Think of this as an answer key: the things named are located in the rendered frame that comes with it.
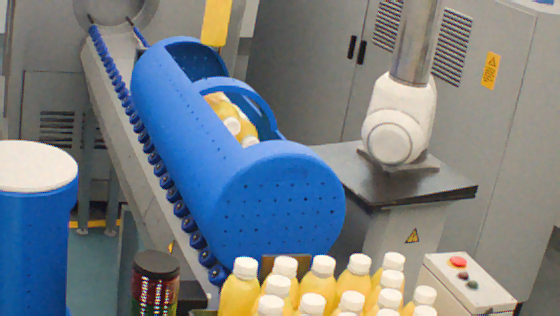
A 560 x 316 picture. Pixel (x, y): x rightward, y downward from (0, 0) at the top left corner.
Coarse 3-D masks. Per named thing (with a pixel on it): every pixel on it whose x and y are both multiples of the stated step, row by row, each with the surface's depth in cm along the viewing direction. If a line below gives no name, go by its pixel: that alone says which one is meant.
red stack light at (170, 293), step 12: (132, 276) 97; (144, 276) 96; (180, 276) 98; (132, 288) 97; (144, 288) 96; (156, 288) 96; (168, 288) 97; (144, 300) 97; (156, 300) 96; (168, 300) 97
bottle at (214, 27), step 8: (208, 0) 211; (216, 0) 209; (224, 0) 209; (232, 0) 212; (208, 8) 211; (216, 8) 210; (224, 8) 210; (208, 16) 211; (216, 16) 211; (224, 16) 211; (208, 24) 212; (216, 24) 211; (224, 24) 212; (208, 32) 213; (216, 32) 212; (224, 32) 214; (200, 40) 215; (208, 40) 213; (216, 40) 213; (224, 40) 215
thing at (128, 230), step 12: (132, 216) 252; (120, 228) 256; (132, 228) 254; (120, 240) 256; (132, 240) 256; (120, 252) 257; (132, 252) 257; (120, 264) 258; (120, 276) 259; (120, 288) 261; (120, 300) 263; (120, 312) 265
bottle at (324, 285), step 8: (312, 272) 140; (304, 280) 141; (312, 280) 140; (320, 280) 139; (328, 280) 140; (304, 288) 140; (312, 288) 139; (320, 288) 139; (328, 288) 140; (328, 296) 140; (328, 304) 140; (328, 312) 141
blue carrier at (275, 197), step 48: (192, 48) 226; (144, 96) 206; (192, 96) 182; (240, 96) 217; (192, 144) 167; (288, 144) 154; (192, 192) 160; (240, 192) 150; (288, 192) 153; (336, 192) 157; (240, 240) 154; (288, 240) 158
